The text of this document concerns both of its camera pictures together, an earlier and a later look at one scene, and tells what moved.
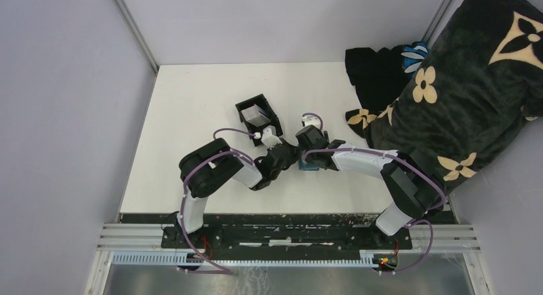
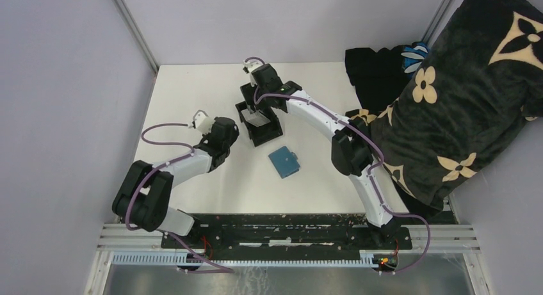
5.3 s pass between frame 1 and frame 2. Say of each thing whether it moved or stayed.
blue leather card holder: moved
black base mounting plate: stayed
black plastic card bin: stayed
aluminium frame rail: stayed
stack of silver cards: stayed
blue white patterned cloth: stayed
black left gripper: moved
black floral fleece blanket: stayed
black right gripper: moved
